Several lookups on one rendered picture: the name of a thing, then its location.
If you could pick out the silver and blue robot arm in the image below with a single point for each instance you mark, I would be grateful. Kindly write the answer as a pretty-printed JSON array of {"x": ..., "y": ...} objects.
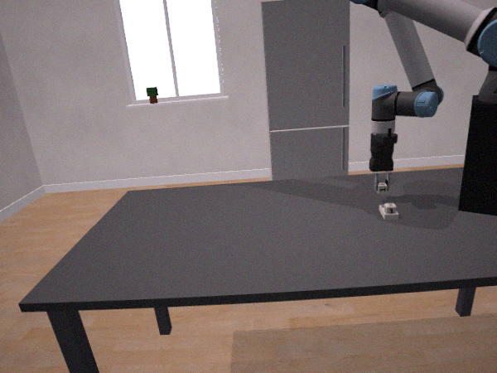
[{"x": 476, "y": 27}]

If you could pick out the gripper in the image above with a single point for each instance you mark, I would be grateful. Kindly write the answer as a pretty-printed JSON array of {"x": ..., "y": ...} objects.
[{"x": 382, "y": 151}]

